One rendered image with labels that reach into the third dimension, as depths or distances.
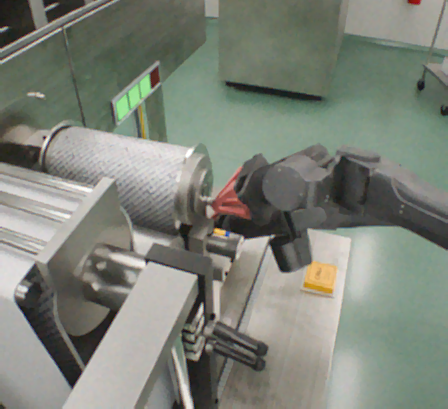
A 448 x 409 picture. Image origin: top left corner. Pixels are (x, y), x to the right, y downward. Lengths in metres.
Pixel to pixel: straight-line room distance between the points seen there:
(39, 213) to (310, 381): 0.65
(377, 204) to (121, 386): 0.36
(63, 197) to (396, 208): 0.36
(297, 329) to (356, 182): 0.46
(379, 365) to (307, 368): 1.11
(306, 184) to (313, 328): 0.49
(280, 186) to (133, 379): 0.30
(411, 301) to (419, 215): 1.74
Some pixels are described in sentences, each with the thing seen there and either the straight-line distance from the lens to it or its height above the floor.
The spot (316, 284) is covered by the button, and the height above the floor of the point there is 0.92.
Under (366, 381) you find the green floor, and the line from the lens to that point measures 1.91.
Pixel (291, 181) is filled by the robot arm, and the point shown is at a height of 1.37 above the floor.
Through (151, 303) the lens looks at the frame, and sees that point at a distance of 0.29.
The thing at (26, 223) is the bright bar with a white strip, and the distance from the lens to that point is 0.38.
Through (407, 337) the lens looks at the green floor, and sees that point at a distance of 2.08.
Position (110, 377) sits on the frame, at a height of 1.44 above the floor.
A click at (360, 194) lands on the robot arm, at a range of 0.54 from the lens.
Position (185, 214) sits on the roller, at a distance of 0.62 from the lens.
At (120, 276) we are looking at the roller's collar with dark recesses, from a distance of 0.41.
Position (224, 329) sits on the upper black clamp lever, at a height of 1.38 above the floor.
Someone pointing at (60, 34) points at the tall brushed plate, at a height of 1.43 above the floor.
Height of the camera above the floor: 1.68
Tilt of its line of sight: 40 degrees down
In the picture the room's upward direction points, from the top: straight up
